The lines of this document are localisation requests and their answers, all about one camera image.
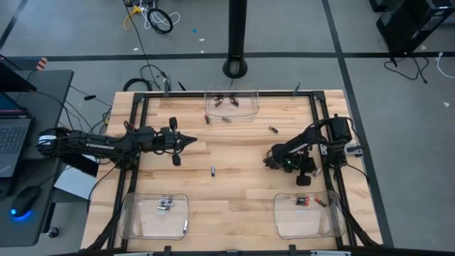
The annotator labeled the black floor cable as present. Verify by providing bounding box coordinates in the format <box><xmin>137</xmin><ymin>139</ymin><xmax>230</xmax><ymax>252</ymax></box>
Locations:
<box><xmin>382</xmin><ymin>55</ymin><xmax>430</xmax><ymax>85</ymax></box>
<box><xmin>139</xmin><ymin>63</ymin><xmax>172</xmax><ymax>90</ymax></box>

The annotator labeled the white cable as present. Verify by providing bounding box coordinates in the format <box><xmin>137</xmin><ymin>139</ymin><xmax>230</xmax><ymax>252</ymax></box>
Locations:
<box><xmin>140</xmin><ymin>1</ymin><xmax>181</xmax><ymax>30</ymax></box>
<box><xmin>435</xmin><ymin>51</ymin><xmax>455</xmax><ymax>80</ymax></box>

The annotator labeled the black desk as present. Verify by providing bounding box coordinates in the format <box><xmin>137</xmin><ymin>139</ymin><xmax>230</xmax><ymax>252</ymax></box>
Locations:
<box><xmin>0</xmin><ymin>69</ymin><xmax>75</xmax><ymax>248</ymax></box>

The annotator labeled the black box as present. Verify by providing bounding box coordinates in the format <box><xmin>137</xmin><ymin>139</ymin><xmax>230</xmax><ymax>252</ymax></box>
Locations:
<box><xmin>60</xmin><ymin>154</ymin><xmax>100</xmax><ymax>178</ymax></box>

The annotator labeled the black computer tower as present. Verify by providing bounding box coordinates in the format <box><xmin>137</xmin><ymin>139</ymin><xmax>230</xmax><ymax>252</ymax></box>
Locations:
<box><xmin>375</xmin><ymin>0</ymin><xmax>455</xmax><ymax>56</ymax></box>

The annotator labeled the light grey panel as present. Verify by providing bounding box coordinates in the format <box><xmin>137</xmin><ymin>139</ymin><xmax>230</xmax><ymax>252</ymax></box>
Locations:
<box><xmin>53</xmin><ymin>156</ymin><xmax>99</xmax><ymax>202</ymax></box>

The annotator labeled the black crossbar with light strips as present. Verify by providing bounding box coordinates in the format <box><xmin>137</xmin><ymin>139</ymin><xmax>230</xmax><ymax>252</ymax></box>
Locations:
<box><xmin>53</xmin><ymin>247</ymin><xmax>455</xmax><ymax>256</ymax></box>

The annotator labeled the black aluminium table frame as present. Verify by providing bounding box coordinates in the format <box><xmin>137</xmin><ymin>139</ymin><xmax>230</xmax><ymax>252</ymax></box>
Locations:
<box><xmin>87</xmin><ymin>90</ymin><xmax>381</xmax><ymax>255</ymax></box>

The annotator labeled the black cable coil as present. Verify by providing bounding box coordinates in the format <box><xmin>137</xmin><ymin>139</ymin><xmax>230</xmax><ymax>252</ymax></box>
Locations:
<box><xmin>146</xmin><ymin>7</ymin><xmax>174</xmax><ymax>36</ymax></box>

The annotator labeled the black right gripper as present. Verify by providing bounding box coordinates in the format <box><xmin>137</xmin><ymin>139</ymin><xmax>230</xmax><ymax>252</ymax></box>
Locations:
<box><xmin>263</xmin><ymin>148</ymin><xmax>317</xmax><ymax>187</ymax></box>

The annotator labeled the grey laptop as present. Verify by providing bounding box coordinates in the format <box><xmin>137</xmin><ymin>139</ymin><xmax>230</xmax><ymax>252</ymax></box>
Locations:
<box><xmin>0</xmin><ymin>91</ymin><xmax>36</xmax><ymax>178</ymax></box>

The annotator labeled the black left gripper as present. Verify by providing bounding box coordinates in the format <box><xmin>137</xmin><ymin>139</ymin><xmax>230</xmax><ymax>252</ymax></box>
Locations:
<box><xmin>136</xmin><ymin>116</ymin><xmax>198</xmax><ymax>167</ymax></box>

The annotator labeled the black laptop screen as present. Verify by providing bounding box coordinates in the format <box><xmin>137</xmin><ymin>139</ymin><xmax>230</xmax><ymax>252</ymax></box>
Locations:
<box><xmin>0</xmin><ymin>53</ymin><xmax>38</xmax><ymax>93</ymax></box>

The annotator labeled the thick black hose coil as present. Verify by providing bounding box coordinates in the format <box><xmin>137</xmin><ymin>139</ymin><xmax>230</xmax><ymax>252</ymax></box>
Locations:
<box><xmin>122</xmin><ymin>77</ymin><xmax>154</xmax><ymax>92</ymax></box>

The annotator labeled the black computer mouse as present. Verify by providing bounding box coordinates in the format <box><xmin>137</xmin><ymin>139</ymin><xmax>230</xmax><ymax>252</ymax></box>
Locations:
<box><xmin>9</xmin><ymin>185</ymin><xmax>42</xmax><ymax>219</ymax></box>

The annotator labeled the clear plastic bin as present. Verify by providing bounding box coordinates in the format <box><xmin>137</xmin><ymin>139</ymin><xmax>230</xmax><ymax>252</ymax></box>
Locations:
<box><xmin>272</xmin><ymin>190</ymin><xmax>345</xmax><ymax>240</ymax></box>
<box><xmin>118</xmin><ymin>192</ymin><xmax>191</xmax><ymax>241</ymax></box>
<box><xmin>204</xmin><ymin>84</ymin><xmax>260</xmax><ymax>124</ymax></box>

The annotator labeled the yellow cable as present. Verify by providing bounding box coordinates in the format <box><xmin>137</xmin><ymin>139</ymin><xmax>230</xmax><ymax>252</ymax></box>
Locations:
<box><xmin>122</xmin><ymin>5</ymin><xmax>142</xmax><ymax>31</ymax></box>

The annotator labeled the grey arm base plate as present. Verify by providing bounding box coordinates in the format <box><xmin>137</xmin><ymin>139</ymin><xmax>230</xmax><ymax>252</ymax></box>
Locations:
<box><xmin>344</xmin><ymin>144</ymin><xmax>364</xmax><ymax>157</ymax></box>

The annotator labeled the long black cable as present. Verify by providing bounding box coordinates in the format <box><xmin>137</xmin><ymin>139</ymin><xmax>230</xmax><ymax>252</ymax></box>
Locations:
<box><xmin>122</xmin><ymin>0</ymin><xmax>159</xmax><ymax>90</ymax></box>

